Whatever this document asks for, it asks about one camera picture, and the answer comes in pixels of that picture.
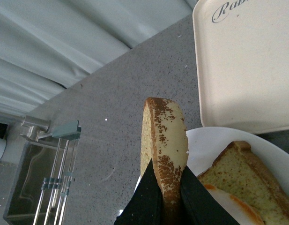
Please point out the white round plate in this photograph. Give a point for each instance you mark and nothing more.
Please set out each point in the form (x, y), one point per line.
(206, 144)

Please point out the metal sink basin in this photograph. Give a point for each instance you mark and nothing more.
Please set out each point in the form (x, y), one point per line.
(35, 164)

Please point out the bread slice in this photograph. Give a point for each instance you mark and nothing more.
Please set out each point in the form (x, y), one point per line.
(238, 171)
(165, 144)

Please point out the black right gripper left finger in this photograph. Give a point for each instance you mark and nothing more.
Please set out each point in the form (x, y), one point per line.
(144, 208)

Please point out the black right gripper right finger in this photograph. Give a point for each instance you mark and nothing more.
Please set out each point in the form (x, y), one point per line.
(200, 207)

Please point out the beige rabbit tray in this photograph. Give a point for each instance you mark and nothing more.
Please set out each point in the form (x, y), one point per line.
(242, 58)

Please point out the grey-white curtain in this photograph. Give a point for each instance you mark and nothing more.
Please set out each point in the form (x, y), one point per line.
(46, 46)

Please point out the fried egg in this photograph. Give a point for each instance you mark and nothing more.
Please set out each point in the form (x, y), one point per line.
(243, 213)

